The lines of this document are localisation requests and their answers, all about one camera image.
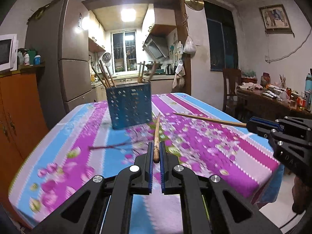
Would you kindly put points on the grey refrigerator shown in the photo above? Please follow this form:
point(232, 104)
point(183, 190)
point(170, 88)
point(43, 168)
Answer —
point(73, 41)

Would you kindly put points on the ceiling light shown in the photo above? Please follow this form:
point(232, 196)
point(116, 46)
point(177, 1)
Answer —
point(128, 15)

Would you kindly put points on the wooden chair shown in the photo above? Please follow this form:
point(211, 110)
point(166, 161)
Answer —
point(231, 78)

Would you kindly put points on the blue perforated utensil holder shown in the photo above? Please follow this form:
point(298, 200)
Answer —
point(129, 107)

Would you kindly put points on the fridge magnet ornament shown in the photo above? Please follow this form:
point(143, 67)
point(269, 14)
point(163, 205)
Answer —
point(80, 20)

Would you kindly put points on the red box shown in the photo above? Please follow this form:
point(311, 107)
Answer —
point(301, 101)

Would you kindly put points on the dark wooden dining table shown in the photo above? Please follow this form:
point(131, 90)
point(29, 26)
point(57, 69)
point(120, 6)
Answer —
point(263, 104)

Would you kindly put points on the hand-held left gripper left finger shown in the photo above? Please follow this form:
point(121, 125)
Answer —
point(150, 170)

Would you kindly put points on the electric kettle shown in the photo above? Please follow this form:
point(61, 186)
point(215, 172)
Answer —
point(169, 70)

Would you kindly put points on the brown door frame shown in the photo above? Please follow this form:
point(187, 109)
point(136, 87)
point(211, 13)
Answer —
point(189, 82)

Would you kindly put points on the barred kitchen window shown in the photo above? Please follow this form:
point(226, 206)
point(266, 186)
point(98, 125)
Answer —
point(123, 51)

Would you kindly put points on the dark window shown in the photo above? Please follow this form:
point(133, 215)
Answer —
point(220, 36)

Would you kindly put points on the brown wall cabinet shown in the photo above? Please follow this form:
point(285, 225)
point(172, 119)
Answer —
point(163, 17)

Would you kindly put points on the brown wooden chopstick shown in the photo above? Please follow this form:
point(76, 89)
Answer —
point(157, 139)
point(209, 119)

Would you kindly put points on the hanging white plastic bag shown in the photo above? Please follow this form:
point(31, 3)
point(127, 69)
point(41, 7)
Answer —
point(189, 46)

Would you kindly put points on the cup of utensils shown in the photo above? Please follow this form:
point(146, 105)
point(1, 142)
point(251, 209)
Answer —
point(282, 84)

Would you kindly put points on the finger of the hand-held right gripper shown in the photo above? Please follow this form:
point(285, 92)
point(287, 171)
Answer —
point(264, 129)
point(264, 121)

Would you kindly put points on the floral striped tablecloth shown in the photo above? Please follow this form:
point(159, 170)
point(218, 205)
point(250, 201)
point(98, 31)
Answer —
point(219, 151)

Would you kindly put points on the green plastic container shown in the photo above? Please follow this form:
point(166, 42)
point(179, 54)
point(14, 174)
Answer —
point(32, 53)

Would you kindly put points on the group of wooden chopsticks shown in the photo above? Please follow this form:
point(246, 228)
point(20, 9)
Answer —
point(140, 74)

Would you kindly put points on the white microwave oven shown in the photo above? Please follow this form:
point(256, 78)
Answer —
point(7, 52)

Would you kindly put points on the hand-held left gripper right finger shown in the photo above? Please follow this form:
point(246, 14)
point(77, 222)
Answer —
point(163, 170)

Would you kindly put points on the black wok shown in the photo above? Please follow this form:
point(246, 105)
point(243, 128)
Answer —
point(156, 65)

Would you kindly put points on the blue water bottle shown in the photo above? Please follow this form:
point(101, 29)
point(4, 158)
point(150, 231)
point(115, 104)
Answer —
point(308, 85)

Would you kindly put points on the patterned jar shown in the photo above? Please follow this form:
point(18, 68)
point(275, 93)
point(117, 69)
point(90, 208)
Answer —
point(265, 80)

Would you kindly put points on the hanging cloth bags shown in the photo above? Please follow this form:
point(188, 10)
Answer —
point(179, 73)

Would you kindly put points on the steel range hood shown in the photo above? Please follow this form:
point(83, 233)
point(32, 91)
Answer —
point(156, 47)

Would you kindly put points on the round hanging strainer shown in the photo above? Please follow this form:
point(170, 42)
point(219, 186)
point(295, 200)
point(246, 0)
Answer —
point(106, 57)

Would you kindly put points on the gold wall clock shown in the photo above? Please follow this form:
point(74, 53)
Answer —
point(194, 1)

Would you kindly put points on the framed elephant picture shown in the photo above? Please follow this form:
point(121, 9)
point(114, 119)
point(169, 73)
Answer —
point(275, 17)

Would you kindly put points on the orange wooden cabinet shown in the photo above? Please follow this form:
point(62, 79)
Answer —
point(19, 114)

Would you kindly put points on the beige kitchen wall cabinets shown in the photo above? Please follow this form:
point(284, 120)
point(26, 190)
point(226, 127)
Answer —
point(96, 31)

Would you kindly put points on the white cloth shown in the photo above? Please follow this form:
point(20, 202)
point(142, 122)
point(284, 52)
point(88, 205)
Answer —
point(249, 86)

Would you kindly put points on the basin of glass bottles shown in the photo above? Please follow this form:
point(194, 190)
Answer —
point(249, 76)

